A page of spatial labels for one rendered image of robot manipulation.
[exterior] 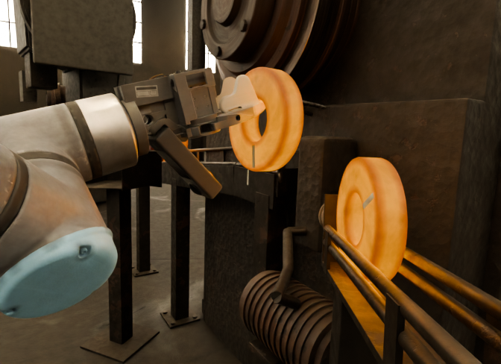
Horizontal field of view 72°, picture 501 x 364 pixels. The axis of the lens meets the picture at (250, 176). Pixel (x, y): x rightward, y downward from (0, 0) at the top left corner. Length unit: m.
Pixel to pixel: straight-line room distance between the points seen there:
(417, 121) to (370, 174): 0.31
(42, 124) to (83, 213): 0.12
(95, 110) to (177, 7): 11.67
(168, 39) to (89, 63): 8.37
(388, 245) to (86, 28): 3.28
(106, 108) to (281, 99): 0.22
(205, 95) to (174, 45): 11.29
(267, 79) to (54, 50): 2.96
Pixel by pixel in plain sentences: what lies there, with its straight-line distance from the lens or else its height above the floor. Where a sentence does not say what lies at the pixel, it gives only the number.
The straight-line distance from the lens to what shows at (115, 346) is 1.49.
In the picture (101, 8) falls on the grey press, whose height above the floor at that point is 1.79.
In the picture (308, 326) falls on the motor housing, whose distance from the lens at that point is 0.59.
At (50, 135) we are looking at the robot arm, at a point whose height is 0.80.
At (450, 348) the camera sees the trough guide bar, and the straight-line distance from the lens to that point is 0.21.
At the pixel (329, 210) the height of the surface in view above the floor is 0.70.
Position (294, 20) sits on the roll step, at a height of 1.04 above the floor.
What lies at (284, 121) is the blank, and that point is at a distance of 0.47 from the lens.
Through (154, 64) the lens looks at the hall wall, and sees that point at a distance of 11.42.
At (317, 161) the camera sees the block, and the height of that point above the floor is 0.75.
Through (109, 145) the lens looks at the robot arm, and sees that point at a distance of 0.40.
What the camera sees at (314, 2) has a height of 1.06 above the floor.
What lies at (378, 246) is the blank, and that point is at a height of 0.70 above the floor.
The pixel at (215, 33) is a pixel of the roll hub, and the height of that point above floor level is 1.05.
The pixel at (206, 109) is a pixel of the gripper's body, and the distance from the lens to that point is 0.46.
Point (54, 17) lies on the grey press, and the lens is 3.44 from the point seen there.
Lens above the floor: 0.81
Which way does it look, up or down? 8 degrees down
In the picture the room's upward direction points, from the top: 2 degrees clockwise
